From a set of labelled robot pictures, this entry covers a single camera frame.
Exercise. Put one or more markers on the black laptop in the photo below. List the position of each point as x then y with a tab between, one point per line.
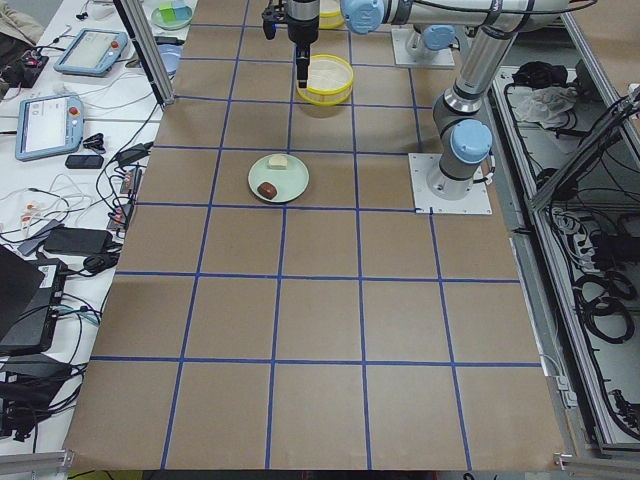
30	292

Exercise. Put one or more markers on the white crumpled cloth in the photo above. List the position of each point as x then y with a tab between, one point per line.
549	107

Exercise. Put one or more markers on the white bun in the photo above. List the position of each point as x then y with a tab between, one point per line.
277	162

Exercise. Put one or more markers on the black power adapter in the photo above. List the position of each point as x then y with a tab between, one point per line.
77	241

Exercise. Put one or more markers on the upper teach pendant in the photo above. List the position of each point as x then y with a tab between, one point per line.
92	53

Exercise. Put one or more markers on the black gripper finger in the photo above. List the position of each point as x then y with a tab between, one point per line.
302	60

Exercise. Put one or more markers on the black phone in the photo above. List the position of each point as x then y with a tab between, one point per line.
84	162

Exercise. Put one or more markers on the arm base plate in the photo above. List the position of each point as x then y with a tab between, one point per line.
442	60
435	193

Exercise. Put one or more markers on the light green plate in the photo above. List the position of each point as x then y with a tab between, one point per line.
290	183

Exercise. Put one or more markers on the teach pendant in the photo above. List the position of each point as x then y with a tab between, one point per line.
92	53
49	126

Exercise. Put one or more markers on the lower teach pendant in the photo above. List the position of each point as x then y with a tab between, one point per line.
49	126

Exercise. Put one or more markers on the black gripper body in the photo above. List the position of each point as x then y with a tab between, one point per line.
302	22

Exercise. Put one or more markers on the yellow steamer basket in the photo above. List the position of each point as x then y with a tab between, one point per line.
330	15
330	81

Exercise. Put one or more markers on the green plate with blocks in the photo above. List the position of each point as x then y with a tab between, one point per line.
172	15

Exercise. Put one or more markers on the aluminium frame post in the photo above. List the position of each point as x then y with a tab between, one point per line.
137	26

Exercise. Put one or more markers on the brown bun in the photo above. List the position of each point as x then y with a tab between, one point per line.
267	190

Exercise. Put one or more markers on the blue plate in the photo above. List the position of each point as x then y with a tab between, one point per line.
170	56

